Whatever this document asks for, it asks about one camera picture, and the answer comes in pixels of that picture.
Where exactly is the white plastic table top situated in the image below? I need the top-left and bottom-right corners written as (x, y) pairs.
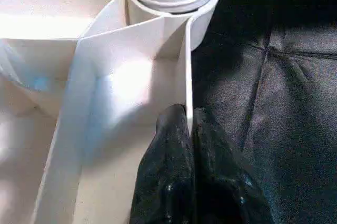
top-left (0, 0), bottom-right (221, 224)

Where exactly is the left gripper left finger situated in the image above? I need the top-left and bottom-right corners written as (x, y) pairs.
top-left (129, 103), bottom-right (194, 224)

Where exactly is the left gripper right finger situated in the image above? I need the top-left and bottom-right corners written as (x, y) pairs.
top-left (191, 107), bottom-right (275, 224)

